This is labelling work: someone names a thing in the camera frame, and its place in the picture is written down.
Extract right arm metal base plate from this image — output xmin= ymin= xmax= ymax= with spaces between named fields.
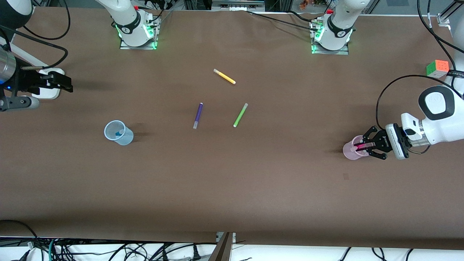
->
xmin=119 ymin=14 xmax=159 ymax=50

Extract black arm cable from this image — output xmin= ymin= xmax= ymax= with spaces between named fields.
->
xmin=376 ymin=0 xmax=464 ymax=155
xmin=0 ymin=0 xmax=71 ymax=70

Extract colourful puzzle cube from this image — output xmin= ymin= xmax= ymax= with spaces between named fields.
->
xmin=426 ymin=60 xmax=450 ymax=79

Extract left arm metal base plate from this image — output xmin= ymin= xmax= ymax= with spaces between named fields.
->
xmin=309 ymin=18 xmax=350 ymax=55

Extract brown table leg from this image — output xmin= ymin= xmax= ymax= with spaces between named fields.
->
xmin=208 ymin=232 xmax=233 ymax=261

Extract black cable across table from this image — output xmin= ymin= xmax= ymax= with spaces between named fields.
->
xmin=246 ymin=10 xmax=319 ymax=32

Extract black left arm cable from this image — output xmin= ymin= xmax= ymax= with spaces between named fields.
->
xmin=376 ymin=0 xmax=464 ymax=155

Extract silver aluminium frame profile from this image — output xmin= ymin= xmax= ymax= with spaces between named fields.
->
xmin=436 ymin=0 xmax=458 ymax=26

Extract green marker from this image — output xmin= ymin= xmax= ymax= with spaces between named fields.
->
xmin=233 ymin=103 xmax=249 ymax=128

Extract translucent pink cup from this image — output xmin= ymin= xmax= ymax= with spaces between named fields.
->
xmin=343 ymin=135 xmax=374 ymax=161

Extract purple marker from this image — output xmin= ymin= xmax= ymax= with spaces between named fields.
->
xmin=192 ymin=103 xmax=204 ymax=130

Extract yellow marker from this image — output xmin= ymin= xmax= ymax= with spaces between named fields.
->
xmin=213 ymin=69 xmax=236 ymax=85

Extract white rounded box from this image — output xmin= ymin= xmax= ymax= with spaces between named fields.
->
xmin=32 ymin=68 xmax=66 ymax=100

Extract tangled black floor cables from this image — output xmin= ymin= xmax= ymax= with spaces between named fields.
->
xmin=54 ymin=239 xmax=218 ymax=261

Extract black looped floor cable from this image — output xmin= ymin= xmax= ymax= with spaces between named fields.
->
xmin=0 ymin=219 xmax=42 ymax=261

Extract grey power strip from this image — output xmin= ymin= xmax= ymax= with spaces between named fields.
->
xmin=212 ymin=0 xmax=265 ymax=11

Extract translucent blue cup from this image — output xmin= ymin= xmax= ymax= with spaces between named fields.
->
xmin=104 ymin=120 xmax=134 ymax=146

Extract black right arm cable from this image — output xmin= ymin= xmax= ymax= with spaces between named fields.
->
xmin=0 ymin=0 xmax=71 ymax=70

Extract silver metal bracket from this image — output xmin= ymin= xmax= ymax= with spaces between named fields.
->
xmin=216 ymin=232 xmax=237 ymax=244

